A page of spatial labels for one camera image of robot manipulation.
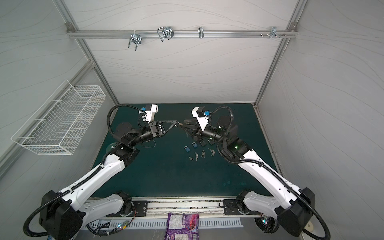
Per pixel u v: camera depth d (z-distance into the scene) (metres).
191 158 0.91
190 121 0.61
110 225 0.70
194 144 0.98
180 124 0.61
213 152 0.93
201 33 0.78
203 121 0.54
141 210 0.73
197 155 0.93
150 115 0.60
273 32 0.76
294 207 0.38
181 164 0.90
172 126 0.61
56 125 0.67
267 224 0.72
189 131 0.61
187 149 0.95
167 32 0.77
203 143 0.98
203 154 0.93
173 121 0.61
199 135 0.54
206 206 0.75
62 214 0.37
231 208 0.73
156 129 0.56
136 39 0.80
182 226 0.68
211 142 0.98
